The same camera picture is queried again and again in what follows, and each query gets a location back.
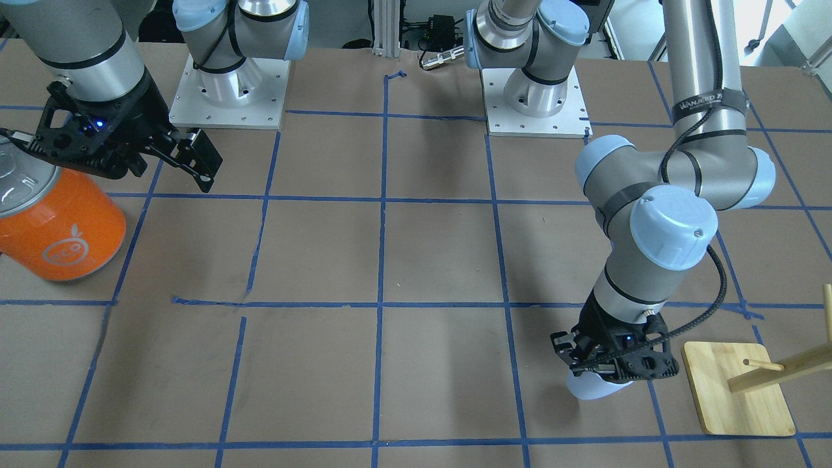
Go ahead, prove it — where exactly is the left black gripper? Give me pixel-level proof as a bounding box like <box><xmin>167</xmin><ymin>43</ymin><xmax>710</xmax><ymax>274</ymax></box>
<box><xmin>550</xmin><ymin>294</ymin><xmax>679</xmax><ymax>382</ymax></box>

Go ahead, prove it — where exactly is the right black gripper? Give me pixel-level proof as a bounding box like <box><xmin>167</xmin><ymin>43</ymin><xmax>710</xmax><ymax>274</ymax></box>
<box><xmin>32</xmin><ymin>70</ymin><xmax>223</xmax><ymax>193</ymax></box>

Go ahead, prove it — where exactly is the light blue cup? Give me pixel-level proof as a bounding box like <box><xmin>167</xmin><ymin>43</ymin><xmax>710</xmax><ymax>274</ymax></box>
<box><xmin>565</xmin><ymin>371</ymin><xmax>633</xmax><ymax>400</ymax></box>

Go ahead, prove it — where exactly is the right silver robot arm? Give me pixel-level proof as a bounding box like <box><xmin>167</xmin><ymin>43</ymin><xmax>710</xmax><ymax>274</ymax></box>
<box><xmin>2</xmin><ymin>1</ymin><xmax>310</xmax><ymax>193</ymax></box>

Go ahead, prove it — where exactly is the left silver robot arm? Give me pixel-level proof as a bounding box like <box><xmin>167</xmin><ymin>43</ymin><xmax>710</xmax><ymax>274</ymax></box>
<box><xmin>551</xmin><ymin>1</ymin><xmax>776</xmax><ymax>385</ymax></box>

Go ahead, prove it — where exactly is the wooden cup rack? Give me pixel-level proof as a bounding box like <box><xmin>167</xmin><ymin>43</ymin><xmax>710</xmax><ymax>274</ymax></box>
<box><xmin>681</xmin><ymin>284</ymin><xmax>832</xmax><ymax>436</ymax></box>

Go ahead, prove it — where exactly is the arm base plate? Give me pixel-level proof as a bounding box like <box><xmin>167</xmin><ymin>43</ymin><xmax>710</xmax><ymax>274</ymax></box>
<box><xmin>481</xmin><ymin>68</ymin><xmax>593</xmax><ymax>138</ymax></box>
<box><xmin>169</xmin><ymin>57</ymin><xmax>292</xmax><ymax>130</ymax></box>

